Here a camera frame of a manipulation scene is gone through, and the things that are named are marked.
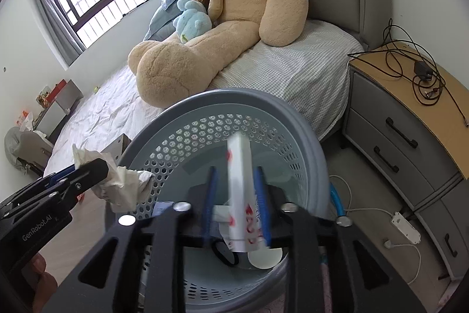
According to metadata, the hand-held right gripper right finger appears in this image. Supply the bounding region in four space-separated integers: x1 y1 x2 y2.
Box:
254 166 427 313

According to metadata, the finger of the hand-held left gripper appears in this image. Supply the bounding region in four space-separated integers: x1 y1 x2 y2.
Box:
22 158 110 216
0 168 78 216

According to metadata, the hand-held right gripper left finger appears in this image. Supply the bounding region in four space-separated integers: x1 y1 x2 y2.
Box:
42 166 220 313

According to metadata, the white carton with red hearts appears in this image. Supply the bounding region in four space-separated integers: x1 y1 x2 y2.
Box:
213 135 270 253

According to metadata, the white tissue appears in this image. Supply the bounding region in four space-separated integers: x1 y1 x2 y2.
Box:
72 143 154 214

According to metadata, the lavender cardboard box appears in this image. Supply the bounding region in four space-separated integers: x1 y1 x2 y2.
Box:
152 201 174 218

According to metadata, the grey perforated plastic basket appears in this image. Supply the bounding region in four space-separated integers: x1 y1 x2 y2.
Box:
106 89 332 313

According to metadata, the person's left hand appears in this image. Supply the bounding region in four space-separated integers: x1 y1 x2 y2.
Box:
22 255 59 313

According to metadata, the grey fabric chair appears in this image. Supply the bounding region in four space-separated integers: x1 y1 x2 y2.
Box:
4 126 55 176

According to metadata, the small black object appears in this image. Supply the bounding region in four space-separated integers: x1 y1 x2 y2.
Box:
212 240 240 267

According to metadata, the blue curved tube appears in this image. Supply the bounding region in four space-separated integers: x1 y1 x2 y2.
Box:
329 182 347 216

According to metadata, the grey and white low cabinet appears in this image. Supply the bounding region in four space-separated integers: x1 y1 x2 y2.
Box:
35 79 84 138

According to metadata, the bed with checked sheet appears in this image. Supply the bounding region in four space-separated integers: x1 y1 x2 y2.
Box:
43 18 365 178

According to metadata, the white power strip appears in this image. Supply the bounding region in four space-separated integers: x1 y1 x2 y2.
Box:
390 212 422 245

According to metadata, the grey curtain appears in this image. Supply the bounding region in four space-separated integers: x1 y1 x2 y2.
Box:
28 0 86 65

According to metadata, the grey nightstand with wooden top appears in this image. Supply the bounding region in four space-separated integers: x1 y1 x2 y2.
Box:
342 45 469 280

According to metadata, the blue pillow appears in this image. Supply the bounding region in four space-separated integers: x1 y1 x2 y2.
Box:
143 0 198 42

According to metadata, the light blue plush toy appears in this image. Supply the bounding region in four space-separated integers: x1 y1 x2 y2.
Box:
172 0 213 44

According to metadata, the large beige teddy bear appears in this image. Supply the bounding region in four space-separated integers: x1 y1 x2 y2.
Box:
128 0 308 109

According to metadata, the black power adapter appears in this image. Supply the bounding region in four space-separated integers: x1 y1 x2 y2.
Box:
413 60 434 82

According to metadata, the white cable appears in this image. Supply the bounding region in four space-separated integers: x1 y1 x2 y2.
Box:
329 174 394 216

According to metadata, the white plug with cable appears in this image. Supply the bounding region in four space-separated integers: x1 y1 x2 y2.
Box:
383 239 422 290

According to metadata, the black cable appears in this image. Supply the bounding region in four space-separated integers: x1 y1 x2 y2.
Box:
346 18 469 125

